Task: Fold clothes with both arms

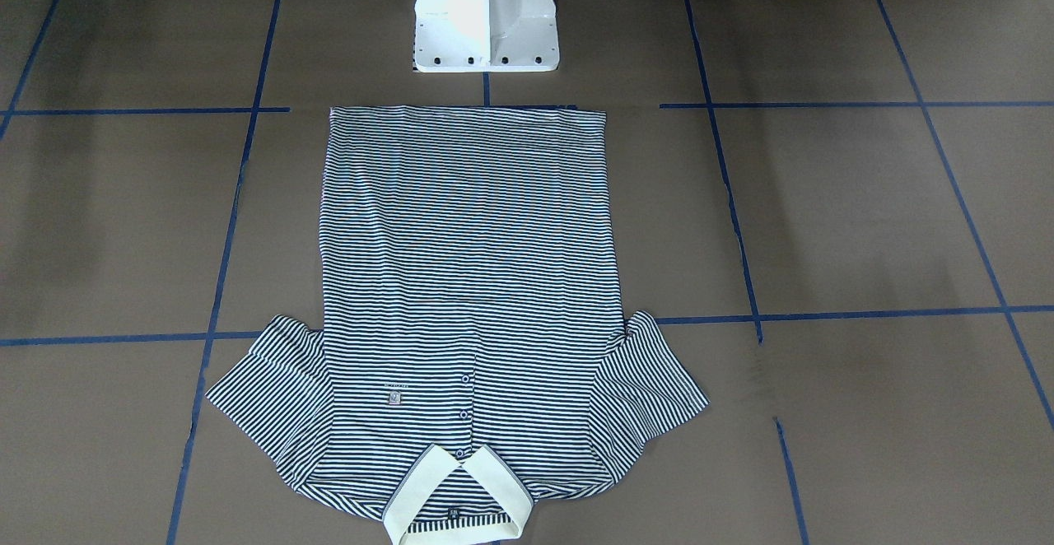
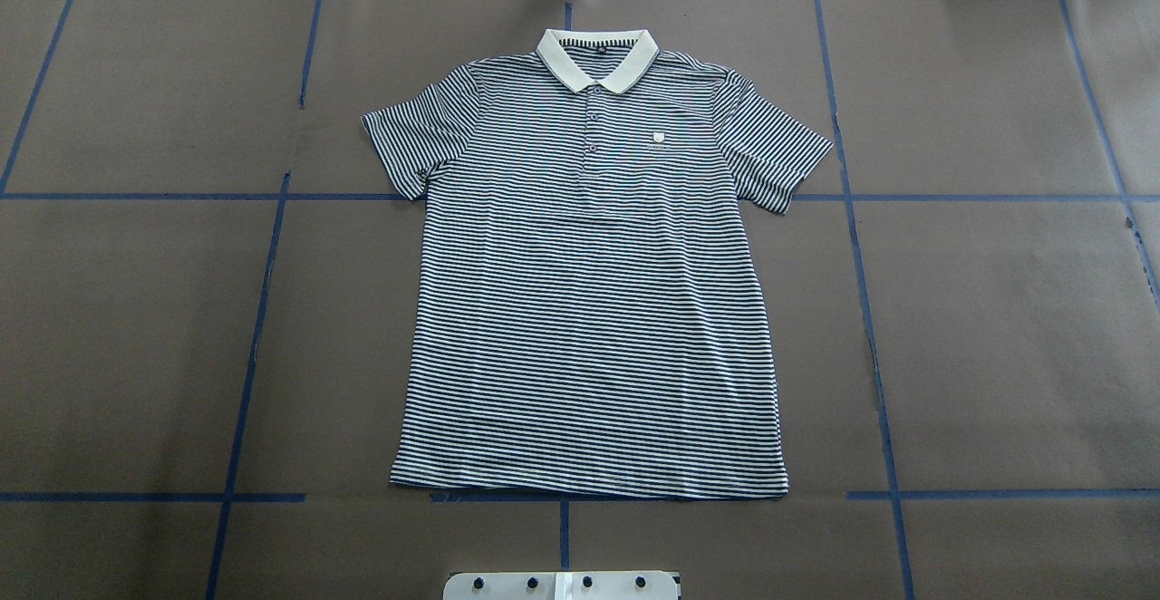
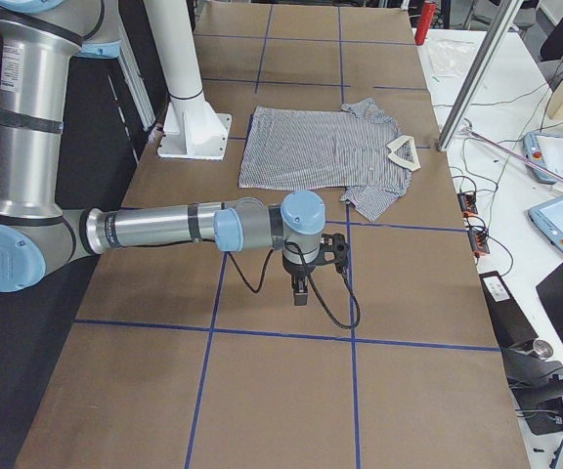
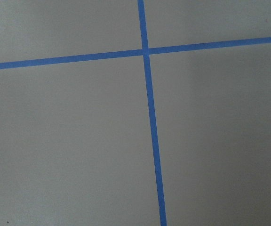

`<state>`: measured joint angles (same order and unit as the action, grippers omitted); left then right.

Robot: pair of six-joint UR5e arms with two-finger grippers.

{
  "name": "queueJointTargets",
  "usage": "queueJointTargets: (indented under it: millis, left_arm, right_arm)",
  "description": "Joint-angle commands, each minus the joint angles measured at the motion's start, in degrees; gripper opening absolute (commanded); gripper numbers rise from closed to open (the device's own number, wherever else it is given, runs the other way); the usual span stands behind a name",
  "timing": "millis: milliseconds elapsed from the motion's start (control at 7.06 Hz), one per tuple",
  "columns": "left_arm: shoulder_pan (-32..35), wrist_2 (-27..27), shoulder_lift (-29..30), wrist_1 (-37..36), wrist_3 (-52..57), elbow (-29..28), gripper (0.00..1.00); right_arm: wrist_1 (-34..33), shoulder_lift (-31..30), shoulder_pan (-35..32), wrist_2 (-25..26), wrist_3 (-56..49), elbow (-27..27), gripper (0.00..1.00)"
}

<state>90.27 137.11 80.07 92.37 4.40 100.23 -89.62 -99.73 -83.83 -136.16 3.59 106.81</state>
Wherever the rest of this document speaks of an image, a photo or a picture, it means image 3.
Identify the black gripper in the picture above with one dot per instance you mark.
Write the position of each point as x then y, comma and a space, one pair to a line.
295, 269

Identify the navy white striped polo shirt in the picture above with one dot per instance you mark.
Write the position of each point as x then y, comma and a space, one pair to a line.
360, 148

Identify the lower orange black connector strip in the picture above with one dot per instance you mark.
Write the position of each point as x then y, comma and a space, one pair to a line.
478, 239

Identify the orange black connector strip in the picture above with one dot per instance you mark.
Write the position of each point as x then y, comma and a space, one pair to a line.
467, 203
478, 239

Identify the upper orange black connector strip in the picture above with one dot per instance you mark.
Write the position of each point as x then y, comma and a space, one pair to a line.
467, 203

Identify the black box with label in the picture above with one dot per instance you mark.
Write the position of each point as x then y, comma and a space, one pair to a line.
510, 325

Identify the clear plastic bag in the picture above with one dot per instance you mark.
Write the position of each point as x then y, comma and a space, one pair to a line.
451, 58

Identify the upper teach pendant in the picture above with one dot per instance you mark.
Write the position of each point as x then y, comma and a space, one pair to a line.
545, 151

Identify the red cylinder bottle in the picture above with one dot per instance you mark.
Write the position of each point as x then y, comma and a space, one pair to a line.
424, 22

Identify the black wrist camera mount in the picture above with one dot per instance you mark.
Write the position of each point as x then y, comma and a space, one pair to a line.
334, 250

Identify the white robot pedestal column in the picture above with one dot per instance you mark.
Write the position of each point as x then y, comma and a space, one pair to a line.
191, 129

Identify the aluminium frame post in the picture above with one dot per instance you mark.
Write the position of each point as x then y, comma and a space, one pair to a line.
507, 11

